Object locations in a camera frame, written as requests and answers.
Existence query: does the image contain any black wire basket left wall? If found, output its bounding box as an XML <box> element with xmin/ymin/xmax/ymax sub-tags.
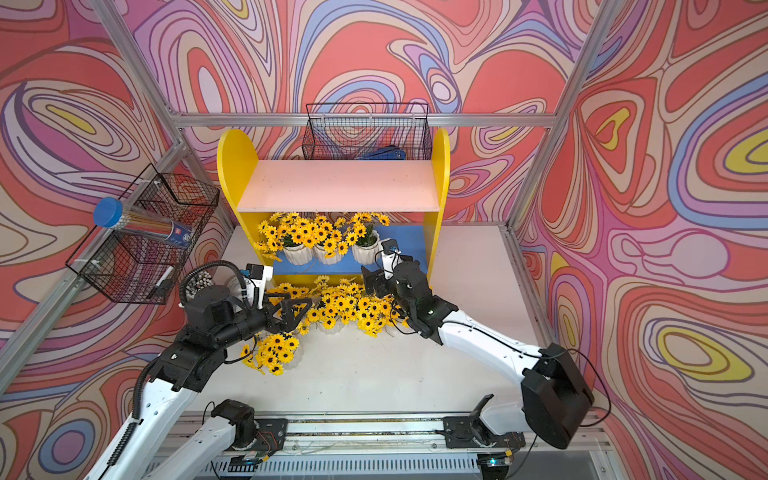
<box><xmin>65</xmin><ymin>166</ymin><xmax>219</xmax><ymax>304</ymax></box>

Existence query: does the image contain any clear tube with blue cap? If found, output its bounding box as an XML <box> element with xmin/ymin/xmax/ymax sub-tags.
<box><xmin>93</xmin><ymin>198</ymin><xmax>195</xmax><ymax>249</ymax></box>

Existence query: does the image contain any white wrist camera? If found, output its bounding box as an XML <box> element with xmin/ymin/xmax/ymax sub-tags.
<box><xmin>241</xmin><ymin>263</ymin><xmax>274</xmax><ymax>310</ymax></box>
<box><xmin>380</xmin><ymin>238</ymin><xmax>403</xmax><ymax>280</ymax></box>

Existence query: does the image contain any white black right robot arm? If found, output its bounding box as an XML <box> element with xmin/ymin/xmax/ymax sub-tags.
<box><xmin>361</xmin><ymin>259</ymin><xmax>594</xmax><ymax>450</ymax></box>

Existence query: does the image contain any sunflower pot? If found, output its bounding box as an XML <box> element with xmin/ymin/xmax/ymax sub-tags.
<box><xmin>307</xmin><ymin>276</ymin><xmax>363</xmax><ymax>334</ymax></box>
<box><xmin>311</xmin><ymin>215</ymin><xmax>350</xmax><ymax>265</ymax></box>
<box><xmin>355</xmin><ymin>295</ymin><xmax>395</xmax><ymax>338</ymax></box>
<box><xmin>241</xmin><ymin>333</ymin><xmax>303</xmax><ymax>376</ymax></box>
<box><xmin>384</xmin><ymin>298</ymin><xmax>416</xmax><ymax>335</ymax></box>
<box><xmin>254</xmin><ymin>212</ymin><xmax>316</xmax><ymax>266</ymax></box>
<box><xmin>266</xmin><ymin>292</ymin><xmax>312</xmax><ymax>334</ymax></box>
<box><xmin>344</xmin><ymin>212</ymin><xmax>390</xmax><ymax>265</ymax></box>

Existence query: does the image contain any clear cup of pencils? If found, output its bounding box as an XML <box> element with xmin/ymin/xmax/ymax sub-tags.
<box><xmin>180</xmin><ymin>270</ymin><xmax>213</xmax><ymax>301</ymax></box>

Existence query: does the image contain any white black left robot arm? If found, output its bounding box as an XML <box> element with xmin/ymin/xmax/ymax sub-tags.
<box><xmin>86</xmin><ymin>260</ymin><xmax>313</xmax><ymax>479</ymax></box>

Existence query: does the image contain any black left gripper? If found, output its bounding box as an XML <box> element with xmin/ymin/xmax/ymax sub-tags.
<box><xmin>211</xmin><ymin>291</ymin><xmax>312</xmax><ymax>353</ymax></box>

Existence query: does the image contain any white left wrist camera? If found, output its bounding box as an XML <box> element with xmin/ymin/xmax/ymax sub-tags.
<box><xmin>241</xmin><ymin>263</ymin><xmax>274</xmax><ymax>310</ymax></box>

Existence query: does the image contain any black wire basket back wall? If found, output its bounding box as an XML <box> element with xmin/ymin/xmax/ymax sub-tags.
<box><xmin>302</xmin><ymin>101</ymin><xmax>432</xmax><ymax>161</ymax></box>

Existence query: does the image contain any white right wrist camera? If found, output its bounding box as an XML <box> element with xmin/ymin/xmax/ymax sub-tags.
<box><xmin>380</xmin><ymin>238</ymin><xmax>403</xmax><ymax>280</ymax></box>

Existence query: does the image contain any metal base rail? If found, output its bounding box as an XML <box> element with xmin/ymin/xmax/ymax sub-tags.
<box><xmin>137</xmin><ymin>410</ymin><xmax>619</xmax><ymax>480</ymax></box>

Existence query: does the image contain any yellow pink blue wooden shelf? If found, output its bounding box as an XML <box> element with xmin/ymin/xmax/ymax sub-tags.
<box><xmin>216</xmin><ymin>128</ymin><xmax>451</xmax><ymax>276</ymax></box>

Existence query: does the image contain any black wire basket wall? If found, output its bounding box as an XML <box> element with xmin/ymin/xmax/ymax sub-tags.
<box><xmin>302</xmin><ymin>101</ymin><xmax>432</xmax><ymax>161</ymax></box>
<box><xmin>65</xmin><ymin>166</ymin><xmax>219</xmax><ymax>304</ymax></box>

